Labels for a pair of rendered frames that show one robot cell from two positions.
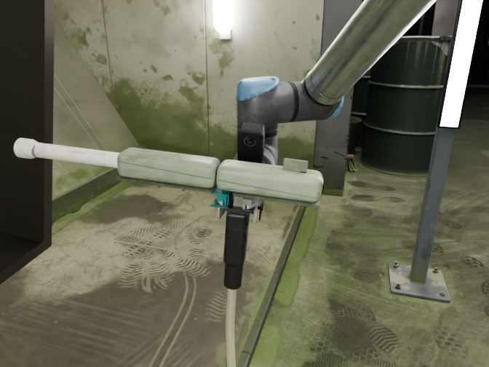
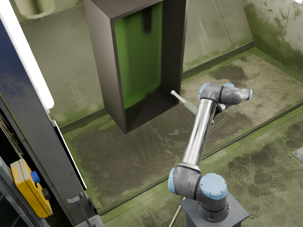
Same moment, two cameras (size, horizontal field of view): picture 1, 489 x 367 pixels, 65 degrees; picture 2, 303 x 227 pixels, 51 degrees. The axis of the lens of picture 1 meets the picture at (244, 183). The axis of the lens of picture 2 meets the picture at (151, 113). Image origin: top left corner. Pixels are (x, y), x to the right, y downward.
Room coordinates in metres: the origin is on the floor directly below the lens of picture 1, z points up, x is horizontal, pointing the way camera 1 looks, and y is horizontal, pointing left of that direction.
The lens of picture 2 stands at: (-0.88, -1.16, 2.46)
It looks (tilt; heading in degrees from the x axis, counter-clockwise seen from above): 43 degrees down; 51
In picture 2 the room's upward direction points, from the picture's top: 10 degrees counter-clockwise
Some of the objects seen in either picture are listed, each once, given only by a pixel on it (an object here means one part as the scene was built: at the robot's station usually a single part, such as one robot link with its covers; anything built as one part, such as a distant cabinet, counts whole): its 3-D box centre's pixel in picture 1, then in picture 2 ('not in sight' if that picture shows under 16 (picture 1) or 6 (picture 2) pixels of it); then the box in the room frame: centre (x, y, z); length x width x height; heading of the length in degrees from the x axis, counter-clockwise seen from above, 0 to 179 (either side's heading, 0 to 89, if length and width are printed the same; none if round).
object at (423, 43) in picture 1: (409, 104); not in sight; (2.70, -1.14, 0.44); 0.59 x 0.58 x 0.89; 178
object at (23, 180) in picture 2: not in sight; (31, 190); (-0.80, -0.21, 1.42); 0.12 x 0.06 x 0.26; 73
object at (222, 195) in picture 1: (222, 195); not in sight; (0.55, 0.03, 0.65); 0.04 x 0.03 x 0.02; 170
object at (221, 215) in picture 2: not in sight; (213, 204); (-0.03, -0.54, 0.69); 0.19 x 0.19 x 0.10
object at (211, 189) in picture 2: not in sight; (212, 191); (-0.04, -0.53, 0.83); 0.17 x 0.15 x 0.18; 110
